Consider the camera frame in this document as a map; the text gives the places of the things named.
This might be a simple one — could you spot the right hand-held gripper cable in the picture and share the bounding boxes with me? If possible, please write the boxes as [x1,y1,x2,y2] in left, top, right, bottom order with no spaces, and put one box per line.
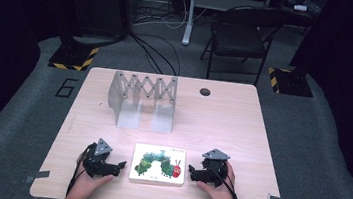
[202,164,248,199]

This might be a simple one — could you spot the black table cable grommet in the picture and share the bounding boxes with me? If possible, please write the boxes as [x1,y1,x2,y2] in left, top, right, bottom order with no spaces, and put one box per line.
[198,86,213,98]

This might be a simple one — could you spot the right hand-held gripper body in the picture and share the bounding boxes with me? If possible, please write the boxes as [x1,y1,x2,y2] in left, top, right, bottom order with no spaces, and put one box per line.
[194,146,232,189]

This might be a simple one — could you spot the black folding chair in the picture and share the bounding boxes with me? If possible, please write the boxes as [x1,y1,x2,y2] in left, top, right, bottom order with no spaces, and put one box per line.
[197,0,289,90]

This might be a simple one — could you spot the white floor cables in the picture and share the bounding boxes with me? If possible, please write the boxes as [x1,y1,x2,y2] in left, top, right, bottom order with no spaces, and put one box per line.
[132,0,210,34]

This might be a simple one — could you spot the grey expandable book rack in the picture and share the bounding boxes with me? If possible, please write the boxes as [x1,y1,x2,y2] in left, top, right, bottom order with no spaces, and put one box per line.
[104,69,180,135]

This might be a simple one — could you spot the hand-held gripper cable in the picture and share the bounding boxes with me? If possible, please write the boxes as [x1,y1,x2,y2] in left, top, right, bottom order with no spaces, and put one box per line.
[202,164,248,199]
[65,139,97,199]

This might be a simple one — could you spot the white desk leg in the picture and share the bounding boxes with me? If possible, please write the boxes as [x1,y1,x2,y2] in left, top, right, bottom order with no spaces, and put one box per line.
[181,0,198,47]

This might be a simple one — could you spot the person's right hand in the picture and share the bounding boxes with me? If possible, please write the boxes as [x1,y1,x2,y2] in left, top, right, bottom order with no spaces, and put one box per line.
[194,158,243,199]

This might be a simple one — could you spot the black cabinet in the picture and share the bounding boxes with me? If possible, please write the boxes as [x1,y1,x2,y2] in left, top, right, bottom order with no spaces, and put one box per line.
[58,0,133,44]

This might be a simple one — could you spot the person's left hand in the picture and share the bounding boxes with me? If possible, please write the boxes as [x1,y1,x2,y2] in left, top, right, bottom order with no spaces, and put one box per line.
[72,161,117,197]

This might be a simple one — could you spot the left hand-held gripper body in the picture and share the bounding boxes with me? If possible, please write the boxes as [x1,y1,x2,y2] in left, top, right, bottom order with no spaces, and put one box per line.
[79,135,122,181]

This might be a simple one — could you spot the left hand-held gripper cable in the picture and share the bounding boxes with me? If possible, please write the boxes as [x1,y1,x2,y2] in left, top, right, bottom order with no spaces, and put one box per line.
[65,139,97,199]

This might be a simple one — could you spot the black floor cables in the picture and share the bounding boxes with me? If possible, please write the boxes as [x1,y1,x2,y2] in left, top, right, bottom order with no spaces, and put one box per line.
[124,32,185,78]

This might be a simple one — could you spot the black stand base hazard stripes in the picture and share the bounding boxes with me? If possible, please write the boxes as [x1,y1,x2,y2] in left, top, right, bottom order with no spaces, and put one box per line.
[47,41,100,74]
[264,66,317,99]

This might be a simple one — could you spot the white caterpillar picture book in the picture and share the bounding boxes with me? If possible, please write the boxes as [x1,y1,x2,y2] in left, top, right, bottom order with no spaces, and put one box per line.
[127,142,190,189]

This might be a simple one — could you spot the small white device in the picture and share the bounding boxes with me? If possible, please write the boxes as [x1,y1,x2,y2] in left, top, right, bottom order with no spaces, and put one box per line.
[292,3,309,13]

